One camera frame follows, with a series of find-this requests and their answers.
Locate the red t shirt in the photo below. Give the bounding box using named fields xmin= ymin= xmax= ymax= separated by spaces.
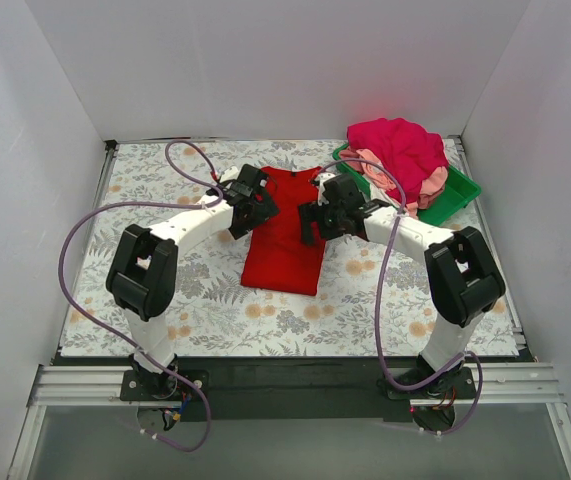
xmin=240 ymin=167 xmax=325 ymax=296

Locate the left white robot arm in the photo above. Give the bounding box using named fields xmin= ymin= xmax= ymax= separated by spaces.
xmin=106 ymin=165 xmax=279 ymax=400

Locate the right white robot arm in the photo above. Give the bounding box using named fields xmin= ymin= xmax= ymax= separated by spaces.
xmin=299 ymin=172 xmax=506 ymax=398

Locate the magenta t shirt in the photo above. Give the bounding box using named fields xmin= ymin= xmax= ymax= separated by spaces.
xmin=347 ymin=118 xmax=449 ymax=210

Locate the pink t shirt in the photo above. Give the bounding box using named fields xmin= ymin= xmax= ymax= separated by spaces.
xmin=339 ymin=147 xmax=448 ymax=217

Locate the green plastic tray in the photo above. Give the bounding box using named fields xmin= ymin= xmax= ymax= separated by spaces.
xmin=336 ymin=138 xmax=481 ymax=226

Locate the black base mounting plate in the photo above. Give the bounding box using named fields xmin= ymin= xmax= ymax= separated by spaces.
xmin=119 ymin=355 xmax=476 ymax=424

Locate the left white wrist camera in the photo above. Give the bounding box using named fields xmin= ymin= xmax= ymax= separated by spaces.
xmin=213 ymin=166 xmax=240 ymax=185

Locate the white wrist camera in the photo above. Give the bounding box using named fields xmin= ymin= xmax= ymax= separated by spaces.
xmin=213 ymin=166 xmax=240 ymax=185
xmin=311 ymin=172 xmax=336 ymax=205

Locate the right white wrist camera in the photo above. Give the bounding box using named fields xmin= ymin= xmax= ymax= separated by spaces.
xmin=311 ymin=172 xmax=336 ymax=205

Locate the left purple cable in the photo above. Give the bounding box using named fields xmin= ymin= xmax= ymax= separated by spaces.
xmin=57 ymin=140 xmax=213 ymax=453

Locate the aluminium frame rail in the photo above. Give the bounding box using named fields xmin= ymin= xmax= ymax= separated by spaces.
xmin=9 ymin=362 xmax=571 ymax=479

